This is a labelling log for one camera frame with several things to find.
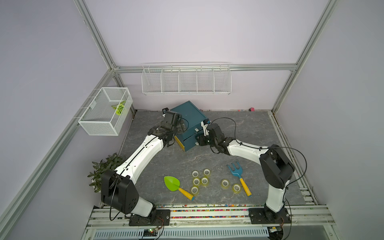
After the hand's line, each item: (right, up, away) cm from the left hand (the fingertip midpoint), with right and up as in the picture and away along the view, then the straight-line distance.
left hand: (177, 127), depth 83 cm
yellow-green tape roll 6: (+27, -32, 0) cm, 42 cm away
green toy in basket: (-32, +11, -2) cm, 34 cm away
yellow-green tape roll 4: (+15, -31, +2) cm, 34 cm away
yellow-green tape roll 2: (+17, -26, +6) cm, 31 cm away
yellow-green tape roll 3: (+10, -31, +2) cm, 33 cm away
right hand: (+11, -5, +8) cm, 14 cm away
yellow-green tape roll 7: (+33, -34, -1) cm, 47 cm away
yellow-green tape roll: (+10, -27, +4) cm, 29 cm away
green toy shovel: (-2, -33, +1) cm, 33 cm away
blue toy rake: (+35, -26, +5) cm, 44 cm away
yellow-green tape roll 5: (+10, -35, -1) cm, 36 cm away
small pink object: (+57, +15, +41) cm, 72 cm away
